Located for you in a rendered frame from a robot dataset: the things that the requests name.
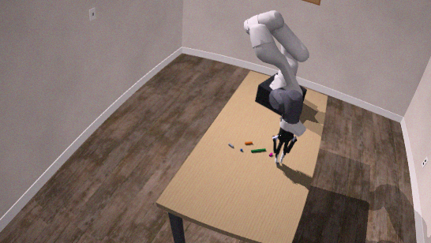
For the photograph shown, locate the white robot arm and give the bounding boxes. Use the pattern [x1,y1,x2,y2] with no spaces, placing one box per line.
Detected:
[244,10,309,136]

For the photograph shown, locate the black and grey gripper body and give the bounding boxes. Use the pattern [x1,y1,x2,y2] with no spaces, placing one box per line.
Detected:
[277,127,294,143]

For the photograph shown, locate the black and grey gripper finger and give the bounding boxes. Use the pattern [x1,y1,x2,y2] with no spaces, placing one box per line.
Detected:
[272,136,285,163]
[280,136,297,163]

